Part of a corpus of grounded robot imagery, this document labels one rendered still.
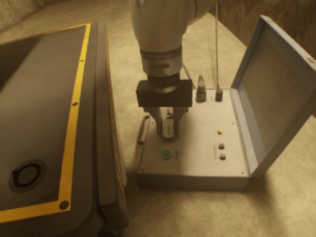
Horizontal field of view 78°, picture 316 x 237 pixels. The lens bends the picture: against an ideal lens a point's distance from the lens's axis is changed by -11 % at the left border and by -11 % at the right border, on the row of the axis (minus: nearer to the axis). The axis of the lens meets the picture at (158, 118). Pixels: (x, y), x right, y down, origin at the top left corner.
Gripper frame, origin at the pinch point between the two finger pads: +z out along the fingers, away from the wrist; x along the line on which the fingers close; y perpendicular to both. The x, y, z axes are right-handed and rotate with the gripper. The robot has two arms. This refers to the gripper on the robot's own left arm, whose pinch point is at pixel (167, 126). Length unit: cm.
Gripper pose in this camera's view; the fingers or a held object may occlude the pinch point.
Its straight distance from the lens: 58.6
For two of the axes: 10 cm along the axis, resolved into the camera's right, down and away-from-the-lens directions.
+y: -1.2, 6.4, -7.6
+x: 9.9, 0.1, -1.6
